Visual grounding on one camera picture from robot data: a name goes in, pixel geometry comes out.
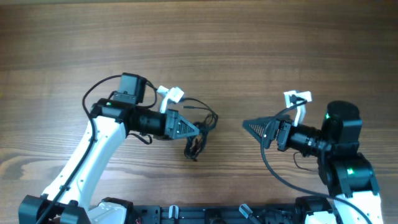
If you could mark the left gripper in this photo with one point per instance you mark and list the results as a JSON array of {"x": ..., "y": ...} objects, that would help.
[{"x": 169, "y": 130}]

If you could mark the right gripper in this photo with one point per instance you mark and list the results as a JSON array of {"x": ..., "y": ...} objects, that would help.
[{"x": 283, "y": 135}]

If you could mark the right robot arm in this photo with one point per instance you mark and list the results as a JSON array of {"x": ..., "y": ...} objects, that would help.
[{"x": 353, "y": 191}]

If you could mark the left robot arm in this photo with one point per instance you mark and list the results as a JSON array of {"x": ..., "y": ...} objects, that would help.
[{"x": 110, "y": 121}]

